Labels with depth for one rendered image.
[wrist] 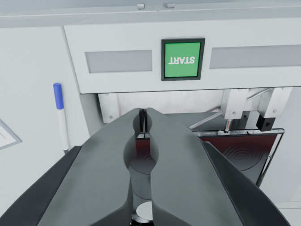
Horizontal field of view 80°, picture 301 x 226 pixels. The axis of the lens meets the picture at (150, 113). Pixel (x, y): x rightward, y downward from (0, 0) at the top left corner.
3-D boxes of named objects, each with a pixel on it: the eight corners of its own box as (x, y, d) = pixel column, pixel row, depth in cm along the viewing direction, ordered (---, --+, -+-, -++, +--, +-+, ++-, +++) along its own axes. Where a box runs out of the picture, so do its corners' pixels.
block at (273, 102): (272, 110, 39) (281, 118, 36) (256, 110, 39) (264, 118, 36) (285, 74, 35) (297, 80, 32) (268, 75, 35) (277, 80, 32)
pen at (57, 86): (68, 158, 32) (58, 85, 25) (62, 158, 32) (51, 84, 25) (70, 154, 33) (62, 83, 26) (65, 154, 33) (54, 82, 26)
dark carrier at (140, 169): (239, 217, 59) (240, 219, 58) (133, 221, 59) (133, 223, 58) (275, 133, 40) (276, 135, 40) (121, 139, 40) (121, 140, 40)
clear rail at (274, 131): (281, 131, 41) (285, 135, 40) (114, 136, 41) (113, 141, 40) (283, 126, 40) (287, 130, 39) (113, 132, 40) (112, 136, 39)
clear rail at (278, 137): (242, 217, 60) (245, 222, 58) (238, 218, 60) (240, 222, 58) (283, 126, 40) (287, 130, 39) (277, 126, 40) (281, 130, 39)
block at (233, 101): (235, 111, 39) (241, 119, 36) (219, 112, 39) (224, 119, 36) (244, 76, 35) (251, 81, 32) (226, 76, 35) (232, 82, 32)
